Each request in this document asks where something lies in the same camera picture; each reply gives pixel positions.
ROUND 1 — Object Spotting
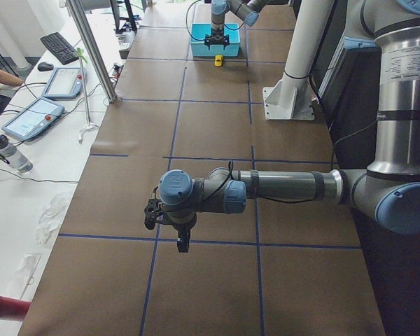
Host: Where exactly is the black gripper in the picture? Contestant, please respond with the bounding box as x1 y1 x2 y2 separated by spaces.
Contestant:
144 197 197 253
204 30 230 50

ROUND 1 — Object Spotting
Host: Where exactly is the yellow beetle toy car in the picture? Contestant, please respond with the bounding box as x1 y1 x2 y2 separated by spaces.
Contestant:
214 55 223 67

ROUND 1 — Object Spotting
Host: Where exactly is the person forearm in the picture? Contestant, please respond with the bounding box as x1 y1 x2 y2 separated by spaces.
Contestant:
0 69 24 87

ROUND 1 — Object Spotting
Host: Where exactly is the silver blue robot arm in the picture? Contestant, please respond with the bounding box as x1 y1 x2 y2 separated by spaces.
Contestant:
144 1 420 252
204 0 270 49

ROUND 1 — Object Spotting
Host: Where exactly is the turquoise plastic bin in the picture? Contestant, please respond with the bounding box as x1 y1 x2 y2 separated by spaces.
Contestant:
189 22 241 57

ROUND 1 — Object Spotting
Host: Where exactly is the crumpled white plastic bag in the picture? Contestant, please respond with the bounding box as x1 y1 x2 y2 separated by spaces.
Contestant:
35 192 71 245

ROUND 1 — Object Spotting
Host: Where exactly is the silver reacher grabber stick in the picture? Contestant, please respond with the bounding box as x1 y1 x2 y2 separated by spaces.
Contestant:
76 48 99 144

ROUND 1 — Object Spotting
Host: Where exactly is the white paper packet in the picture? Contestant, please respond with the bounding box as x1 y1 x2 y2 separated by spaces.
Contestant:
13 253 41 300

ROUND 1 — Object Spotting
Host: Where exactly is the far teach pendant tablet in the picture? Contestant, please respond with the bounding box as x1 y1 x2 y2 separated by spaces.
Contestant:
42 67 83 100

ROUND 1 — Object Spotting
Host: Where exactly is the teach pendant tablet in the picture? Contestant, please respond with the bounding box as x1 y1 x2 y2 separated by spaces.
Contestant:
42 67 83 100
1 97 64 141

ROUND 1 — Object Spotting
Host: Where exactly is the black keyboard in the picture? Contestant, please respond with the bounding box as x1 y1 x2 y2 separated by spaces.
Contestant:
40 32 79 65

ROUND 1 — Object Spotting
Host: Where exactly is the near teach pendant tablet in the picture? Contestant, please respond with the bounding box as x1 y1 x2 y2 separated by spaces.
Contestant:
1 97 64 141

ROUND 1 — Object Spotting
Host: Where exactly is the clear water bottle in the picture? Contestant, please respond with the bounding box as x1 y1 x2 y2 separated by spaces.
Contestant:
0 134 33 172

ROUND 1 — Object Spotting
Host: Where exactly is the black computer mouse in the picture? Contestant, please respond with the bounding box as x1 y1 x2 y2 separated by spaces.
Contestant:
37 62 55 72

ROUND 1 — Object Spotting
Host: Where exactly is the red cylinder tube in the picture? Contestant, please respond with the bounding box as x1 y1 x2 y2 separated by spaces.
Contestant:
0 296 31 321

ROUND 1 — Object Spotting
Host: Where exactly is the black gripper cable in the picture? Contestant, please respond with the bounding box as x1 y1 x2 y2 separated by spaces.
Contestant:
185 0 248 41
195 160 379 204

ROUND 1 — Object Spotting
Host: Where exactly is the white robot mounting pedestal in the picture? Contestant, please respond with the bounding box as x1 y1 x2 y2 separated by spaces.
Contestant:
263 0 335 120

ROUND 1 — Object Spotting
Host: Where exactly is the aluminium frame post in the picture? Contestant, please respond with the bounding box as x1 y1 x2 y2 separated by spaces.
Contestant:
66 0 118 104

